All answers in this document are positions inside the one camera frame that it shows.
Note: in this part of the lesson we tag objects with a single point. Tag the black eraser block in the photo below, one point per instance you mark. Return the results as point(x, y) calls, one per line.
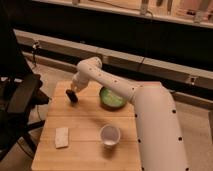
point(72, 96)

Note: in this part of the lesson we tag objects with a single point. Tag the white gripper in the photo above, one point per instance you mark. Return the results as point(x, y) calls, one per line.
point(79, 82)

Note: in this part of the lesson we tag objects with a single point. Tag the clear plastic cup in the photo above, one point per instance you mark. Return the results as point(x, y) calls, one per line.
point(110, 135)

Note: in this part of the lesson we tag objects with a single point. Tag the white sponge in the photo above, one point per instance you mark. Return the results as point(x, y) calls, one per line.
point(61, 137)

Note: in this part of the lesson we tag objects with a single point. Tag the black office chair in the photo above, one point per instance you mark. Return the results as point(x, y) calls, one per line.
point(19, 92)

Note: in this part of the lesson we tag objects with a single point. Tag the green bowl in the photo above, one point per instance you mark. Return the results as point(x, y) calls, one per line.
point(110, 100)

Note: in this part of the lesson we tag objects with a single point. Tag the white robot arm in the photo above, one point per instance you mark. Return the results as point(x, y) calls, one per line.
point(160, 140)

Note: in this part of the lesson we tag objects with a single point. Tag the wooden table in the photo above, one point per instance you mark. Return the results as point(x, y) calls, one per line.
point(84, 120)

